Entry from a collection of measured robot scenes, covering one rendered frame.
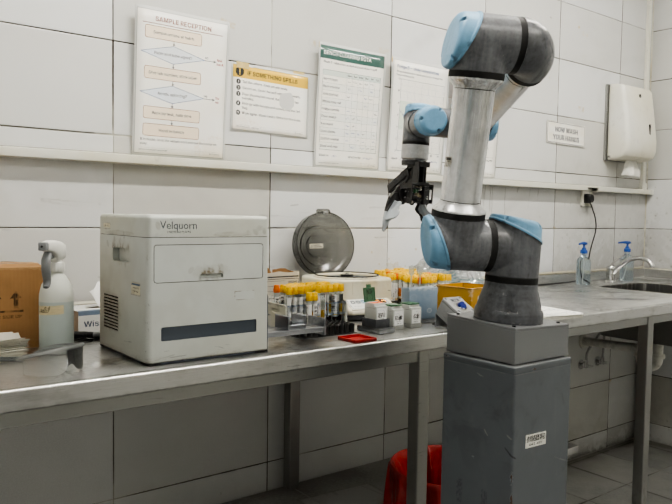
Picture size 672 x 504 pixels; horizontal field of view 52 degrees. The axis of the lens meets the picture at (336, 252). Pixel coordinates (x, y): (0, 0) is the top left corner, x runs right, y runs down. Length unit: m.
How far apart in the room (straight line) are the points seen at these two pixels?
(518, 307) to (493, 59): 0.52
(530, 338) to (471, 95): 0.52
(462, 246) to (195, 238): 0.55
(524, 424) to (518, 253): 0.36
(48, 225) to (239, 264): 0.68
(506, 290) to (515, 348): 0.13
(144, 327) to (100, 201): 0.69
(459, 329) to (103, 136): 1.11
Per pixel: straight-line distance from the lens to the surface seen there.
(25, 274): 1.68
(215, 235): 1.47
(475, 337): 1.56
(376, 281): 2.09
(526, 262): 1.55
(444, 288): 2.10
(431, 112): 1.80
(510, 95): 1.67
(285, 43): 2.39
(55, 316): 1.58
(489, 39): 1.47
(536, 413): 1.57
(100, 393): 1.37
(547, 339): 1.58
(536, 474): 1.62
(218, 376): 1.46
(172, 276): 1.43
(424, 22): 2.82
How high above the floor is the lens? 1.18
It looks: 3 degrees down
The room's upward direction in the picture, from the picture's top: 1 degrees clockwise
